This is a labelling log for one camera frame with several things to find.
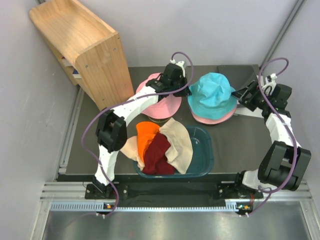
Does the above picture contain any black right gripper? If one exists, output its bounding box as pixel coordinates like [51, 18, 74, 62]
[230, 81, 273, 112]

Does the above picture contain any turquoise bucket hat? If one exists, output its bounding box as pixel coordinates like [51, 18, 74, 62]
[187, 72, 237, 120]

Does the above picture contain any light pink bucket hat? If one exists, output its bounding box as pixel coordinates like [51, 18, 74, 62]
[190, 106, 237, 125]

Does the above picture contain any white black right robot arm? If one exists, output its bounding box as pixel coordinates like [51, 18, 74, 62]
[232, 80, 312, 198]

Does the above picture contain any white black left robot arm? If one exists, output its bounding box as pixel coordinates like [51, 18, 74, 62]
[92, 59, 192, 199]

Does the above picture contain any orange bucket hat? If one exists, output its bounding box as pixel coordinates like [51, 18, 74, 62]
[136, 121, 160, 163]

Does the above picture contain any teal plastic basin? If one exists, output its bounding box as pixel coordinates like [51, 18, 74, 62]
[133, 125, 214, 179]

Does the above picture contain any beige bucket hat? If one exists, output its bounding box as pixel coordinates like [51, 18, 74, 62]
[159, 117, 193, 175]

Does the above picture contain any peach bucket hat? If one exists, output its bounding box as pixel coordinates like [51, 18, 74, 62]
[120, 136, 145, 171]

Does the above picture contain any dark red bucket hat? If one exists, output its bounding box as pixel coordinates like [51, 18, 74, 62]
[142, 132, 175, 175]

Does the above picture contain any wooden shelf unit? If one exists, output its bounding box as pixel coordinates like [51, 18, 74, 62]
[29, 0, 134, 110]

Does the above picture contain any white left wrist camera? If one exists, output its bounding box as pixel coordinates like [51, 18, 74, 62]
[169, 59, 186, 78]

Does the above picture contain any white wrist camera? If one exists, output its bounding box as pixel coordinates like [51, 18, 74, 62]
[169, 59, 186, 78]
[262, 73, 277, 96]

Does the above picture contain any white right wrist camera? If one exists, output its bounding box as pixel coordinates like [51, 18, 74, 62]
[262, 73, 277, 96]

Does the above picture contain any gold wire hat stand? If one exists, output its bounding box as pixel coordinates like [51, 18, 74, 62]
[148, 116, 171, 124]

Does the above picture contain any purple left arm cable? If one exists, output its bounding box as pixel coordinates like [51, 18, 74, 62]
[81, 51, 194, 217]

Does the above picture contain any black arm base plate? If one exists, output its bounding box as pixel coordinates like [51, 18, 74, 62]
[84, 181, 263, 201]

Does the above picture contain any aluminium frame rail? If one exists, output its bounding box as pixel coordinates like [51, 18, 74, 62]
[31, 175, 320, 240]

